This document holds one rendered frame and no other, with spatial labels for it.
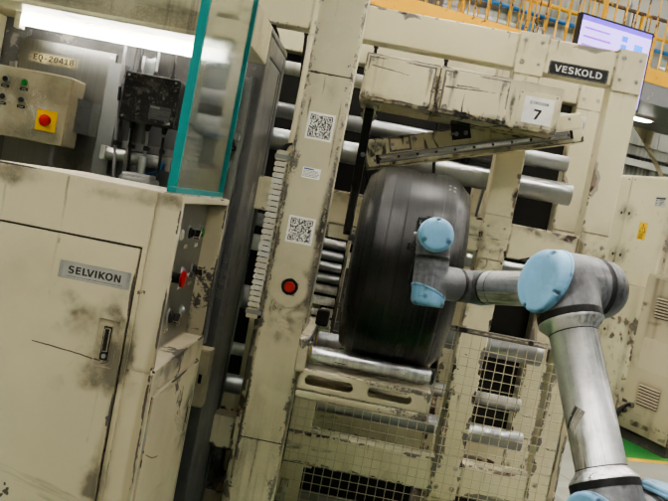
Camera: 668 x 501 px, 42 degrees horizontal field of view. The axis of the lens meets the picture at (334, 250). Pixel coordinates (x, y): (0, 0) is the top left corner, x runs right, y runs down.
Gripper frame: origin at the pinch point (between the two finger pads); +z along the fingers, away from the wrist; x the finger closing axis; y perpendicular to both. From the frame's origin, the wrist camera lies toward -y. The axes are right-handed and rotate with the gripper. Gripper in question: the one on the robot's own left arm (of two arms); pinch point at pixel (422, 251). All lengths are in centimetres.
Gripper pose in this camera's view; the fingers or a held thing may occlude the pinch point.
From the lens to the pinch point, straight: 222.6
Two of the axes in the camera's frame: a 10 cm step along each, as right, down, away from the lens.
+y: 2.0, -9.8, 0.5
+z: 0.3, 0.6, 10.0
